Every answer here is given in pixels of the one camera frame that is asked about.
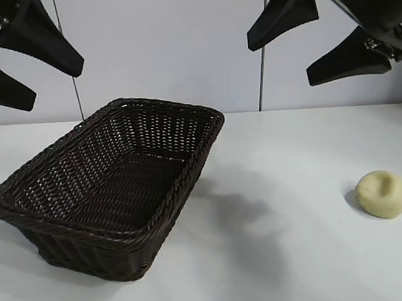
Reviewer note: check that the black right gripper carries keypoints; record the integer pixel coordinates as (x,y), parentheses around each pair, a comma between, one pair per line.
(376,0)

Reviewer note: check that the dark brown woven basket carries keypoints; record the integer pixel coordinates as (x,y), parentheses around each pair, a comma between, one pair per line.
(104,183)

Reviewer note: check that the pale yellow egg yolk pastry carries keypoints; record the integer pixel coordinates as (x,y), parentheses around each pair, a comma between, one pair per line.
(378,201)

